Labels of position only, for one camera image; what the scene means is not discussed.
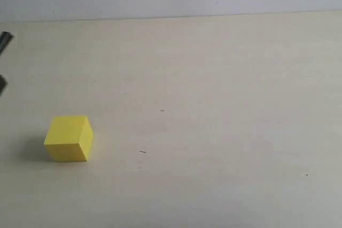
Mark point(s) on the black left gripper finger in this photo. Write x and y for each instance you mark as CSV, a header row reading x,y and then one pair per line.
x,y
3,84

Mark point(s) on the black and white marker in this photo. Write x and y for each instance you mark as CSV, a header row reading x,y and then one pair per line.
x,y
5,39

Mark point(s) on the yellow foam cube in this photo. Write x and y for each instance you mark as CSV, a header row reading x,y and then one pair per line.
x,y
69,139

